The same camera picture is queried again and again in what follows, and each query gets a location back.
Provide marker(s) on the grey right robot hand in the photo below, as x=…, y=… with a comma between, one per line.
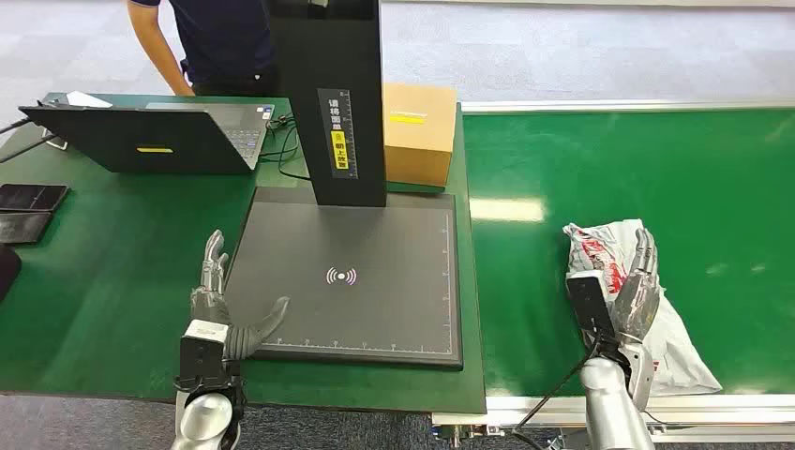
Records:
x=636, y=298

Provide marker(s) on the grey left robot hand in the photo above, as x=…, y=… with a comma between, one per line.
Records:
x=211, y=298

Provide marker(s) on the white red printed plastic package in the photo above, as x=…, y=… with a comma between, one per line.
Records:
x=677, y=348

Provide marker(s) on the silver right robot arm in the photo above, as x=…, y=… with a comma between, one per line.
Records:
x=612, y=404

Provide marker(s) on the black weighing platform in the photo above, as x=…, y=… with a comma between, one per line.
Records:
x=372, y=279

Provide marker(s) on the black laptop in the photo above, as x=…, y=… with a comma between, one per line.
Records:
x=155, y=143

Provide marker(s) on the black container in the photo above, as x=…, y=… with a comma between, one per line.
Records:
x=7, y=273

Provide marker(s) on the white paper sheet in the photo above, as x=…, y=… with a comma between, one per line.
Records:
x=87, y=99

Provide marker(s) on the person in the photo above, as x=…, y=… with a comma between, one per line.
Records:
x=217, y=43

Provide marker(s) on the brown cardboard box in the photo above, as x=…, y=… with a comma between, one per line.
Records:
x=419, y=136

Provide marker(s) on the black scanner column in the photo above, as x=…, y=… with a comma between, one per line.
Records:
x=335, y=62

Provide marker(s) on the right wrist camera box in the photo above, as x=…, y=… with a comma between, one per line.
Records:
x=590, y=304

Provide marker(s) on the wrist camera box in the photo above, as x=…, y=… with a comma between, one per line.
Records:
x=202, y=354
x=590, y=304

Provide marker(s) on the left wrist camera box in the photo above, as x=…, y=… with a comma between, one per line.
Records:
x=202, y=354

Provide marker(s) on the aluminium conveyor frame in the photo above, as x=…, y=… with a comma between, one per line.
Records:
x=714, y=411

